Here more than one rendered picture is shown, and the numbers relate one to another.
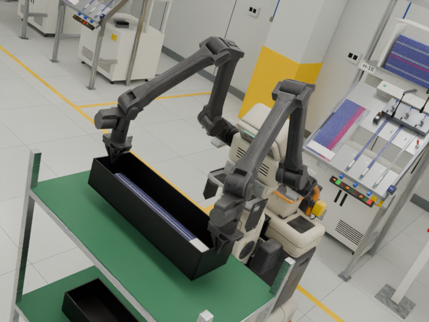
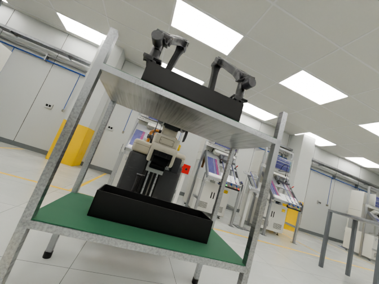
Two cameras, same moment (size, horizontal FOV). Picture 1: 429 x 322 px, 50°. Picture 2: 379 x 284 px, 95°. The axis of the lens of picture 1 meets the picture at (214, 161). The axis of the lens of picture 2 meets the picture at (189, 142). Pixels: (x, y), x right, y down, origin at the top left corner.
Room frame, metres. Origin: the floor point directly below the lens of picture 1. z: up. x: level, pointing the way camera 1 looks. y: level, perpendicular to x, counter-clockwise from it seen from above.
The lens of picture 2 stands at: (0.63, 0.79, 0.65)
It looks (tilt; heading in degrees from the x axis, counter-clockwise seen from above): 10 degrees up; 313
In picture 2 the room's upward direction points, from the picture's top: 18 degrees clockwise
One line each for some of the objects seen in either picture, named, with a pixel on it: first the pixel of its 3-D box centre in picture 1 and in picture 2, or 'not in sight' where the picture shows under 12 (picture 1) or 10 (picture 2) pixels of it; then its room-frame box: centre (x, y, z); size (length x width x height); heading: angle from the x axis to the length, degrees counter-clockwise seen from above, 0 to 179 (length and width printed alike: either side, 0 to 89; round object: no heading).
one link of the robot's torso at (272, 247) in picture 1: (241, 248); (165, 162); (1.81, -0.26, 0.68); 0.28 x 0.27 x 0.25; 56
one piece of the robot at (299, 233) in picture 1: (256, 238); (153, 168); (2.05, -0.35, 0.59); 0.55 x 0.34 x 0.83; 56
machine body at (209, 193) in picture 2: not in sight; (205, 195); (2.71, -2.42, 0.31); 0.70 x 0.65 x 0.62; 56
